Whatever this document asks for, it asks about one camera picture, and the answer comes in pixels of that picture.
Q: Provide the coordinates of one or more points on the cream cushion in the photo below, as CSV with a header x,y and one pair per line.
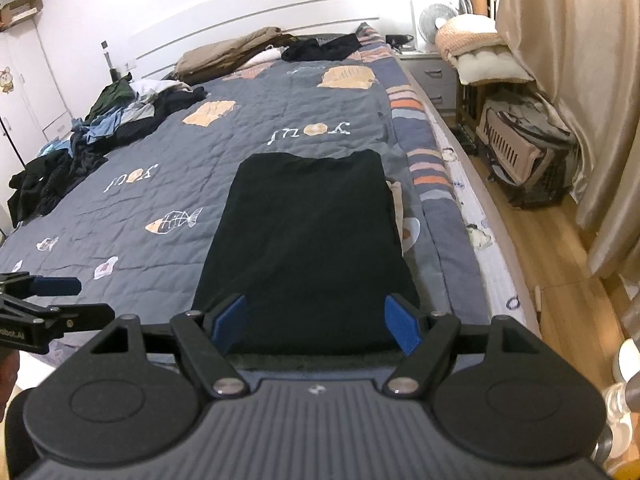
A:
x,y
495,65

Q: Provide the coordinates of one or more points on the grey printed quilt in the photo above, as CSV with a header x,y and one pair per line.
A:
x,y
150,260

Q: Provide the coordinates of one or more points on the black jacket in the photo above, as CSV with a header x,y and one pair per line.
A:
x,y
30,185

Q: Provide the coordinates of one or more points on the black stand on pole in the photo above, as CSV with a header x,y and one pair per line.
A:
x,y
107,57

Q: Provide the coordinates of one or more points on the black knit garment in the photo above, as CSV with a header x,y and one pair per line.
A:
x,y
180,102

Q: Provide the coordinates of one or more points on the grey nightstand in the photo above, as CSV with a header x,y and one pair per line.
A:
x,y
432,80

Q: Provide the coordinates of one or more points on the cartoon sticker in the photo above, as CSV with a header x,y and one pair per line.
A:
x,y
5,80

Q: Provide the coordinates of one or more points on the beige cushion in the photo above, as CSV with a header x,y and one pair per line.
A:
x,y
470,35

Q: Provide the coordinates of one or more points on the pet carrier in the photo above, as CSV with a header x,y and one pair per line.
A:
x,y
525,150

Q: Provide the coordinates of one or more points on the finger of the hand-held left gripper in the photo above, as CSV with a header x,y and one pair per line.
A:
x,y
85,317
55,286

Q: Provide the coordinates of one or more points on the white round object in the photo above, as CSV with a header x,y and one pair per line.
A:
x,y
627,360

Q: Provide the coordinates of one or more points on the white grey garment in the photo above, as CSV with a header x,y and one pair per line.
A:
x,y
155,87

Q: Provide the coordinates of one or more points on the person's dark clothing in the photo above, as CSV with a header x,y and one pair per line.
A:
x,y
12,425

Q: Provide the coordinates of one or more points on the dark green garment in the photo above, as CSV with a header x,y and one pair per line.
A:
x,y
112,97

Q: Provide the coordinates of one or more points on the black crumpled garment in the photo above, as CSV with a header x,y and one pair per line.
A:
x,y
320,50

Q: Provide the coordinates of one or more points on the navy striped garment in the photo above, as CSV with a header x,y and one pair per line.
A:
x,y
75,175

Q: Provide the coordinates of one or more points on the black dotted garment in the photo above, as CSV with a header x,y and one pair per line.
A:
x,y
137,132

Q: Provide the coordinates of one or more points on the pile of mixed clothes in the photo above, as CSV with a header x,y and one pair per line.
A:
x,y
250,17

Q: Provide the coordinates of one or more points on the white wardrobe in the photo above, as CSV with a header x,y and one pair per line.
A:
x,y
30,110

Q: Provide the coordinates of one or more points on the white fan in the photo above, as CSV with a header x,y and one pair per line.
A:
x,y
437,22

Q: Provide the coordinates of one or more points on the tan coat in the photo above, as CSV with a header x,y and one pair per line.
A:
x,y
225,55

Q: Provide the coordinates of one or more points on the black t-shirt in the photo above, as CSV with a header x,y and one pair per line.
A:
x,y
305,240

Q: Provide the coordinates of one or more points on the light blue shirt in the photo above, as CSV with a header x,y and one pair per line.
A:
x,y
112,125

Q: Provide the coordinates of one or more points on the blue denim garment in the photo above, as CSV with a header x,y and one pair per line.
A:
x,y
82,137

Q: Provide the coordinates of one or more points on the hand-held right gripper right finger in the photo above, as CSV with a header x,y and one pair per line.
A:
x,y
402,320

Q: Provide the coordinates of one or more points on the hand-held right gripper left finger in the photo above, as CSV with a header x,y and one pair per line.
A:
x,y
227,320

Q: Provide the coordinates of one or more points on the beige curtain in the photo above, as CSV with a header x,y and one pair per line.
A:
x,y
575,85

